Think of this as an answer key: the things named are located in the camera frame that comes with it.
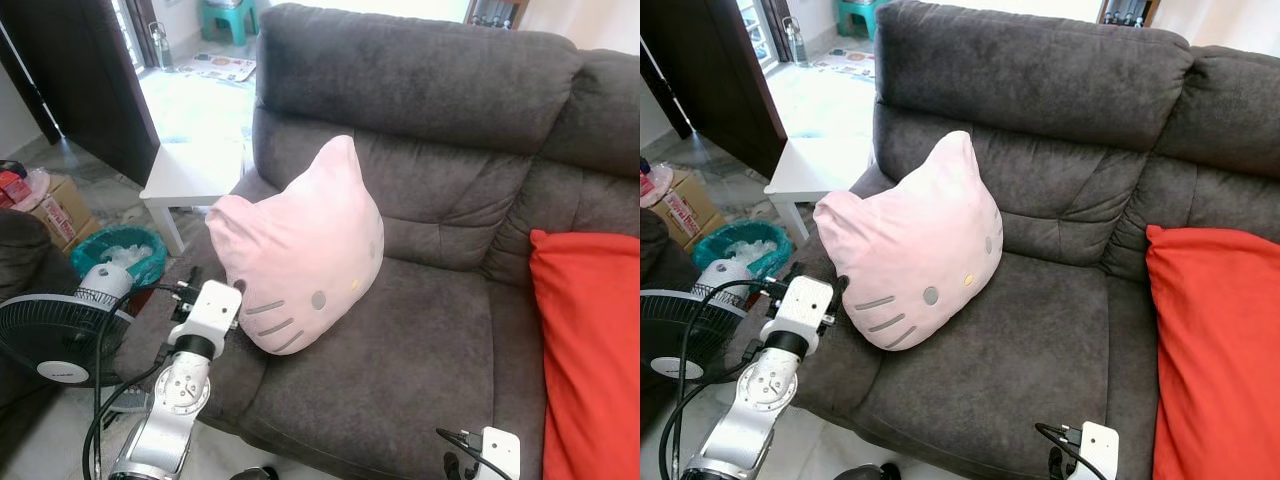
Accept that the dark grey fabric sofa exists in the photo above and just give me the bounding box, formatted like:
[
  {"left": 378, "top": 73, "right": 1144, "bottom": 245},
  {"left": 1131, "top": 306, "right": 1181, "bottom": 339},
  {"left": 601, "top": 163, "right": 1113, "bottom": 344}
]
[
  {"left": 115, "top": 3, "right": 641, "bottom": 480},
  {"left": 745, "top": 0, "right": 1280, "bottom": 480}
]

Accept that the dark grey side sofa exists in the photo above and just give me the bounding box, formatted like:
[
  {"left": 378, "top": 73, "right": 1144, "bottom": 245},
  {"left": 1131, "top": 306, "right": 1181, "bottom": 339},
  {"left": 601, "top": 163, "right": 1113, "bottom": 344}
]
[
  {"left": 0, "top": 210, "right": 76, "bottom": 471},
  {"left": 640, "top": 205, "right": 669, "bottom": 441}
]

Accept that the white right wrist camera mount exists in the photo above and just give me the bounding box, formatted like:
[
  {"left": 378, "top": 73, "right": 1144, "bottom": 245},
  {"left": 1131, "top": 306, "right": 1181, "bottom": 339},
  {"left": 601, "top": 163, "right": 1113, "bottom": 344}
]
[
  {"left": 478, "top": 427, "right": 521, "bottom": 480},
  {"left": 1078, "top": 421, "right": 1121, "bottom": 480}
]

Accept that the pink cat face pillow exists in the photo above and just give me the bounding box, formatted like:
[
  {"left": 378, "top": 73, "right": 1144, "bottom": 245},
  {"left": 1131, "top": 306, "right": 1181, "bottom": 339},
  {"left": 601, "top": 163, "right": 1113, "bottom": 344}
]
[
  {"left": 205, "top": 135, "right": 386, "bottom": 356},
  {"left": 813, "top": 130, "right": 1005, "bottom": 352}
]

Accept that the black electric floor fan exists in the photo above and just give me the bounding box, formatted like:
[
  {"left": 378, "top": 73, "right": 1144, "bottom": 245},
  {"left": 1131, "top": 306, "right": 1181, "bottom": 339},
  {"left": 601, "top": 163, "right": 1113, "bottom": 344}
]
[
  {"left": 0, "top": 262, "right": 136, "bottom": 389},
  {"left": 640, "top": 258, "right": 756, "bottom": 381}
]

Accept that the brown cardboard box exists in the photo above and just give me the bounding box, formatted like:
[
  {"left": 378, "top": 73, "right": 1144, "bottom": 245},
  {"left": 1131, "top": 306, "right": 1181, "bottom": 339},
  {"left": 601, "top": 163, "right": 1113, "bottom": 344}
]
[
  {"left": 655, "top": 170, "right": 729, "bottom": 251},
  {"left": 28, "top": 175, "right": 101, "bottom": 251}
]

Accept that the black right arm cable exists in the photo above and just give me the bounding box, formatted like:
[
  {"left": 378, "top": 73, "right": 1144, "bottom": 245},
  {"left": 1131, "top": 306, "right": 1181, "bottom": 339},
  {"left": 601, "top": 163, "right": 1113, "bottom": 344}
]
[
  {"left": 437, "top": 428, "right": 511, "bottom": 480},
  {"left": 1035, "top": 423, "right": 1086, "bottom": 461}
]

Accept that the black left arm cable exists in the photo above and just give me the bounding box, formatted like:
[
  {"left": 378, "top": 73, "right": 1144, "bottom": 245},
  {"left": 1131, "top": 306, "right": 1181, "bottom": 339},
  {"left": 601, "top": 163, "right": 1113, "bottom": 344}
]
[
  {"left": 82, "top": 285, "right": 191, "bottom": 480},
  {"left": 660, "top": 280, "right": 781, "bottom": 480}
]

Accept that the printed floor mat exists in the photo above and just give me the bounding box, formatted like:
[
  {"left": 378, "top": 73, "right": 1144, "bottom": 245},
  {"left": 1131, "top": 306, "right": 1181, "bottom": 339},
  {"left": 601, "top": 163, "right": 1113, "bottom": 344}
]
[
  {"left": 175, "top": 53, "right": 257, "bottom": 83},
  {"left": 812, "top": 50, "right": 877, "bottom": 79}
]

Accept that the white side table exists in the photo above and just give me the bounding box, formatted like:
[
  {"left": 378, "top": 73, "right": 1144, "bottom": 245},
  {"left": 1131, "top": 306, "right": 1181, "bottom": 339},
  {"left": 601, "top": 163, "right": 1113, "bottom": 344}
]
[
  {"left": 140, "top": 140, "right": 256, "bottom": 256},
  {"left": 764, "top": 135, "right": 881, "bottom": 246}
]

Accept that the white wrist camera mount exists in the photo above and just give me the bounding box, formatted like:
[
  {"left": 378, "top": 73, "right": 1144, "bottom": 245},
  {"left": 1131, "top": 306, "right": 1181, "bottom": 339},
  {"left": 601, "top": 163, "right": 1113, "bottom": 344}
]
[
  {"left": 772, "top": 276, "right": 835, "bottom": 341},
  {"left": 478, "top": 427, "right": 521, "bottom": 480},
  {"left": 1078, "top": 421, "right": 1121, "bottom": 480},
  {"left": 182, "top": 280, "right": 243, "bottom": 346}
]

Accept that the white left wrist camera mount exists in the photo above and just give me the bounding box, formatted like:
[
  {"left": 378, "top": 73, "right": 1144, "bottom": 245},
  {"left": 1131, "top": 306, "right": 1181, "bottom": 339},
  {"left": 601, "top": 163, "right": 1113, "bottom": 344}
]
[
  {"left": 182, "top": 280, "right": 243, "bottom": 346},
  {"left": 772, "top": 276, "right": 835, "bottom": 341}
]

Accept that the teal waste basket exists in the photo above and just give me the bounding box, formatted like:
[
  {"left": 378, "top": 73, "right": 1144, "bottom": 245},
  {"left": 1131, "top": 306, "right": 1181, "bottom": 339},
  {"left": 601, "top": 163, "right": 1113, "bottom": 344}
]
[
  {"left": 692, "top": 220, "right": 793, "bottom": 281},
  {"left": 70, "top": 224, "right": 168, "bottom": 291}
]

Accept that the red cushion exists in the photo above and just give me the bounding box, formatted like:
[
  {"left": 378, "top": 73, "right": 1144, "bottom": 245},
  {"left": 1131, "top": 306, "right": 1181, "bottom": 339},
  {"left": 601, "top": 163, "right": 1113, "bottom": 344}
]
[
  {"left": 1145, "top": 225, "right": 1280, "bottom": 480},
  {"left": 528, "top": 230, "right": 641, "bottom": 480}
]

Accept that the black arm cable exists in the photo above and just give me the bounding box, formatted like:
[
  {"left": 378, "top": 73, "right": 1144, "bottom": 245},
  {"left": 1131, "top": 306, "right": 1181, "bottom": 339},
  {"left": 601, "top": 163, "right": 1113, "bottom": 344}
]
[
  {"left": 660, "top": 280, "right": 781, "bottom": 480},
  {"left": 1035, "top": 423, "right": 1086, "bottom": 461},
  {"left": 82, "top": 285, "right": 191, "bottom": 480},
  {"left": 437, "top": 428, "right": 511, "bottom": 480}
]

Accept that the dark brown door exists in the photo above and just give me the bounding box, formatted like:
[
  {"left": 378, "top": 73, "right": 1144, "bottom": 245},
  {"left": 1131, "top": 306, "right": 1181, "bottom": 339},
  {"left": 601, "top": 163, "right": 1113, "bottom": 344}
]
[
  {"left": 0, "top": 0, "right": 161, "bottom": 186},
  {"left": 640, "top": 0, "right": 791, "bottom": 181}
]

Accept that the teal plastic stool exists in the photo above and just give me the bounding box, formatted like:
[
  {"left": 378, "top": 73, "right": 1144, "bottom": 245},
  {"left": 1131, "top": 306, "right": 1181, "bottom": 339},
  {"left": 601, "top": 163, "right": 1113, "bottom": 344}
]
[
  {"left": 202, "top": 0, "right": 259, "bottom": 46},
  {"left": 837, "top": 0, "right": 881, "bottom": 41}
]

